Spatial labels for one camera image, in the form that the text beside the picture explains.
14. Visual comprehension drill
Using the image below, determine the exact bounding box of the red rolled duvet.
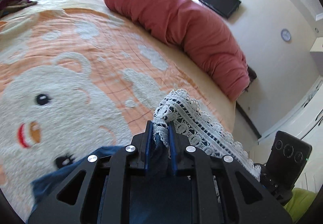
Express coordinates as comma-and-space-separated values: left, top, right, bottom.
105, 0, 250, 101

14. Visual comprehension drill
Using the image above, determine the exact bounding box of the cream bed sheet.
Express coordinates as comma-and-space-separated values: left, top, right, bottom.
25, 0, 261, 153

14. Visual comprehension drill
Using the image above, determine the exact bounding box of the blue denim pant lace hem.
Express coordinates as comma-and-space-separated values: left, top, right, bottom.
28, 90, 260, 223

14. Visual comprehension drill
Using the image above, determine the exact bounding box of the green sleeve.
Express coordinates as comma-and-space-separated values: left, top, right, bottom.
284, 188, 316, 223

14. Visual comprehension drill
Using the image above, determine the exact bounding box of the orange white bear blanket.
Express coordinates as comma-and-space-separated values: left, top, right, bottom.
1, 9, 221, 220

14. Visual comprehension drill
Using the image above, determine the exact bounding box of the round wall clock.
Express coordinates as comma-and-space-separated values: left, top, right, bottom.
280, 29, 291, 42

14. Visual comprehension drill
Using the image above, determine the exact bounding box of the purple striped pillow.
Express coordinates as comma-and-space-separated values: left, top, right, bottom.
1, 0, 37, 18

